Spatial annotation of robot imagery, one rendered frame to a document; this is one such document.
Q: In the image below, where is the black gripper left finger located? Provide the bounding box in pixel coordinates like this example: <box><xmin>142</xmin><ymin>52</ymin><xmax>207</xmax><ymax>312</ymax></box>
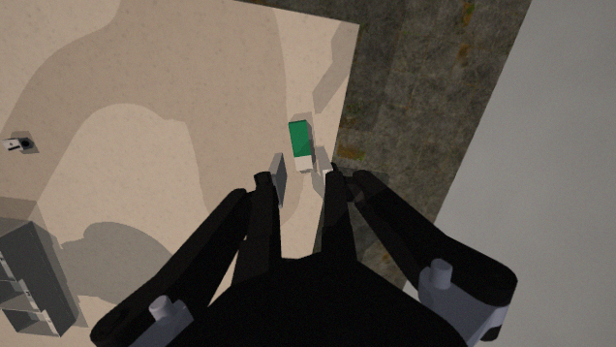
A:
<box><xmin>89</xmin><ymin>152</ymin><xmax>288</xmax><ymax>347</ymax></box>

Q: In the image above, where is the grey three-compartment bin rack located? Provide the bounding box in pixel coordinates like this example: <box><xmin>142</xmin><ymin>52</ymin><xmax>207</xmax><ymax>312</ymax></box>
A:
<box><xmin>0</xmin><ymin>217</ymin><xmax>76</xmax><ymax>337</ymax></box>

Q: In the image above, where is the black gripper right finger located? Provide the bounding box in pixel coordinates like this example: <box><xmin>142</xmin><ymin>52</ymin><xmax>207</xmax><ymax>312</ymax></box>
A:
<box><xmin>317</xmin><ymin>146</ymin><xmax>518</xmax><ymax>347</ymax></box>

